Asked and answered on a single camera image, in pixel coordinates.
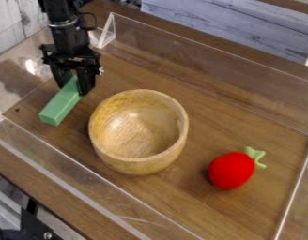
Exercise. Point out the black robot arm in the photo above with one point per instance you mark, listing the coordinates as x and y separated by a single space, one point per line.
63 11

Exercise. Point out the black metal table bracket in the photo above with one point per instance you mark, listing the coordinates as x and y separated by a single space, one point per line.
31 227

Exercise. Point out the clear acrylic tray wall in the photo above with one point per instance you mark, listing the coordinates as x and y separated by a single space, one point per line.
184 149

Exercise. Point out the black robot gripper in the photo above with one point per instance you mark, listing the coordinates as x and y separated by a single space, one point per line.
69 53

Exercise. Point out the green rectangular block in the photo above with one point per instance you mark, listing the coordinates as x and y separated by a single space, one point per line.
61 104

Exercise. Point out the red felt strawberry toy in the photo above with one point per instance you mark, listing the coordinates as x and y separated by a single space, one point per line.
230 170

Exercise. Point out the brown wooden bowl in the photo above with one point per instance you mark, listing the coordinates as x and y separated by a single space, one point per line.
138 129

